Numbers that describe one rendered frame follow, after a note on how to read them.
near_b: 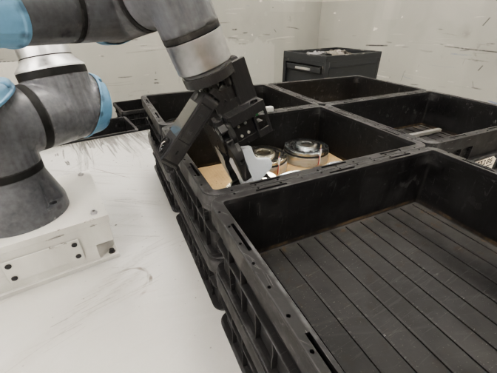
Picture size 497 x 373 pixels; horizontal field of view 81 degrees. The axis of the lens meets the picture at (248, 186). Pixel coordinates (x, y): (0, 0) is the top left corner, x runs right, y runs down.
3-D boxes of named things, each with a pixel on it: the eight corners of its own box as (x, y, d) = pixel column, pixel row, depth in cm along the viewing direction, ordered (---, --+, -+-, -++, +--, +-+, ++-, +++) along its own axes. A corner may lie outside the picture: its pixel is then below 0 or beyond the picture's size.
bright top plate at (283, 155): (257, 170, 58) (257, 168, 58) (231, 153, 65) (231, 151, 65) (296, 159, 63) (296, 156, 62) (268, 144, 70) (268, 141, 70)
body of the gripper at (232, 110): (275, 135, 45) (250, 55, 38) (228, 163, 43) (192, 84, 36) (251, 123, 51) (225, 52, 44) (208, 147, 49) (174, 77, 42)
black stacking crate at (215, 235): (213, 269, 41) (207, 201, 36) (168, 178, 65) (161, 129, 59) (410, 203, 56) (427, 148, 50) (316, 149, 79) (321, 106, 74)
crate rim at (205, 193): (207, 214, 36) (205, 197, 35) (161, 137, 60) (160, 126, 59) (426, 158, 51) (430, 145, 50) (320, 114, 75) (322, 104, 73)
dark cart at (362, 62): (311, 175, 239) (326, 55, 194) (277, 157, 272) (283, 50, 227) (359, 159, 268) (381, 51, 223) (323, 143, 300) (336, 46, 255)
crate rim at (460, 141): (426, 158, 51) (430, 145, 50) (320, 114, 75) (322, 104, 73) (547, 126, 66) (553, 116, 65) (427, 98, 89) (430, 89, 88)
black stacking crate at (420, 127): (411, 203, 56) (429, 147, 50) (316, 149, 79) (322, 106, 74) (526, 165, 71) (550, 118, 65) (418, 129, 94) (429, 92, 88)
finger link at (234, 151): (256, 179, 44) (231, 126, 40) (248, 184, 43) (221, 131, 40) (244, 172, 48) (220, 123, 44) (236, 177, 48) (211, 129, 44)
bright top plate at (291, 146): (299, 160, 62) (299, 157, 62) (276, 143, 70) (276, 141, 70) (337, 152, 66) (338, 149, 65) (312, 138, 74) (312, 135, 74)
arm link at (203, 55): (174, 49, 33) (157, 46, 39) (191, 87, 36) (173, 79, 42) (230, 23, 35) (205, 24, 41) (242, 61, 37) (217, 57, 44)
